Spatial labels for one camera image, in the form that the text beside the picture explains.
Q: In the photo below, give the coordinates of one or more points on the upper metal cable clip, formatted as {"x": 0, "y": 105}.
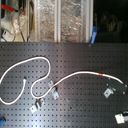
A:
{"x": 54, "y": 90}

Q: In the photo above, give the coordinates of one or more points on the lower metal cable clip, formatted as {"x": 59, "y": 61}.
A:
{"x": 37, "y": 105}

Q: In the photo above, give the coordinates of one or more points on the metal cable clip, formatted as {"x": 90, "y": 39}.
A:
{"x": 54, "y": 90}
{"x": 37, "y": 105}

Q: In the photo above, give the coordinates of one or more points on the white connector block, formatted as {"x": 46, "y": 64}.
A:
{"x": 121, "y": 118}

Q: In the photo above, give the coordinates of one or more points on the blue object bottom left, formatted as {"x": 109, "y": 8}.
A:
{"x": 2, "y": 120}

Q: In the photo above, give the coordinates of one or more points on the blue clamp handle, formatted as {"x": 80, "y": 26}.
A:
{"x": 94, "y": 34}

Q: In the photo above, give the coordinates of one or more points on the white device with red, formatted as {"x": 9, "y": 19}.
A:
{"x": 6, "y": 36}

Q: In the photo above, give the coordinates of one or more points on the black cable end mount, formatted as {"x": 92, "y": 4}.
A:
{"x": 113, "y": 86}

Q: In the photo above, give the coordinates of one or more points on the clear plastic bin right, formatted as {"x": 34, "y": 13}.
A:
{"x": 73, "y": 13}

